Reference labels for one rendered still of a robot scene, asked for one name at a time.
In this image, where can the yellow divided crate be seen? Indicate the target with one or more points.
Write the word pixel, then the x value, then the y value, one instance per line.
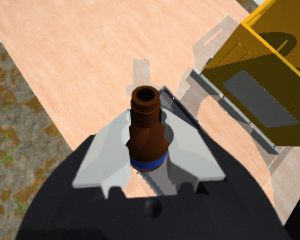
pixel 256 74

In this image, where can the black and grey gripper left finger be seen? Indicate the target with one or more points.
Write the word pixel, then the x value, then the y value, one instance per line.
pixel 85 176

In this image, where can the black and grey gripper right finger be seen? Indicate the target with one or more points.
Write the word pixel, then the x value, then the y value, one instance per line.
pixel 195 157

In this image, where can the brown glass bottle with blue label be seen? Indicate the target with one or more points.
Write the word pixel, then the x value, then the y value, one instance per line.
pixel 147 145

